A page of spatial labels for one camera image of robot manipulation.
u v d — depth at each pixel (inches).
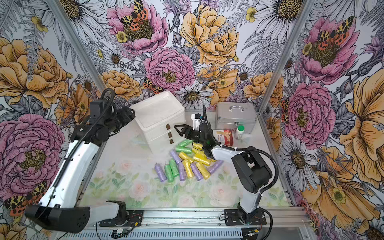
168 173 34.3
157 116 36.8
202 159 36.1
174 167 35.2
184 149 38.2
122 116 25.1
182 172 34.3
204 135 27.6
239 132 39.1
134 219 29.0
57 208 14.7
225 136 40.0
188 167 34.6
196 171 34.4
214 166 36.0
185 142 39.1
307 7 28.3
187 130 30.5
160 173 34.2
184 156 37.1
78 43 32.8
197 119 31.8
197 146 38.9
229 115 39.9
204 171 34.4
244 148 21.0
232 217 28.9
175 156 37.2
